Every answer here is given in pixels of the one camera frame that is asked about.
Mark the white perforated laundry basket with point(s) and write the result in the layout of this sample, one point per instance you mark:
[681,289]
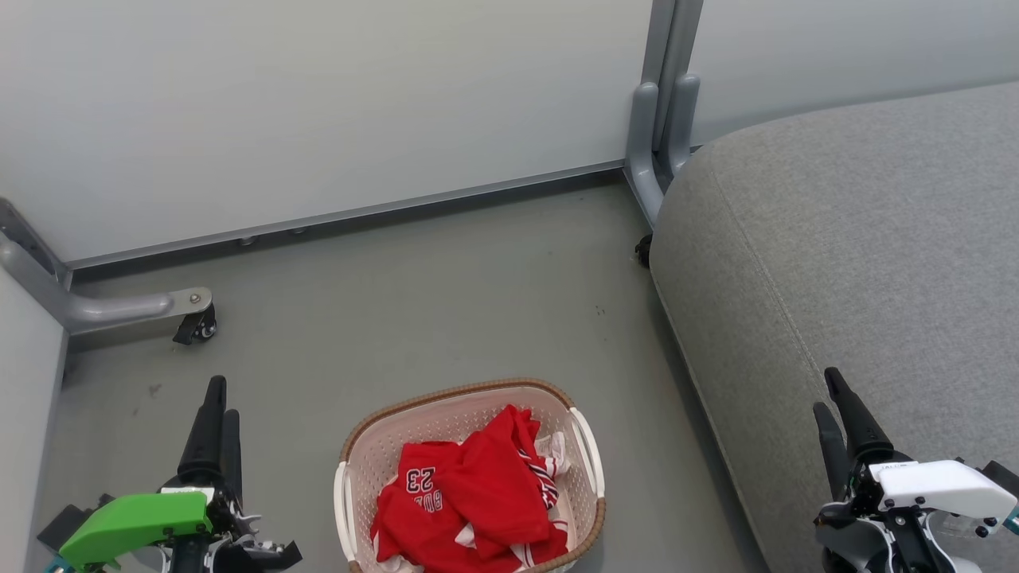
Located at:
[374,469]

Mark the red number 23 jersey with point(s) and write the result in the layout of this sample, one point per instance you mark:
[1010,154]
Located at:
[486,485]

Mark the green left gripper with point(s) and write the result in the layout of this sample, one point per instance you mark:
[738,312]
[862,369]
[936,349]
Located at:
[135,521]

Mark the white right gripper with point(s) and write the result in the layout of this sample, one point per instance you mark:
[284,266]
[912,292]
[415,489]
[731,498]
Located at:
[943,485]

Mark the grey partition bottom rail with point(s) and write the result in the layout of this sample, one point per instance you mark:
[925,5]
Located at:
[358,215]

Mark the white red-striped garment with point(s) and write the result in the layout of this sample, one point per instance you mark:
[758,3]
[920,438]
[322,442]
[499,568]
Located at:
[553,458]

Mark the grey fabric sofa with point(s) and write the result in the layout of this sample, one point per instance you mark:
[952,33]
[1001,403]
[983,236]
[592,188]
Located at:
[860,255]

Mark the black caster wheel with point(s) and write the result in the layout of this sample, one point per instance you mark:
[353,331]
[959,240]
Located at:
[644,251]
[199,328]

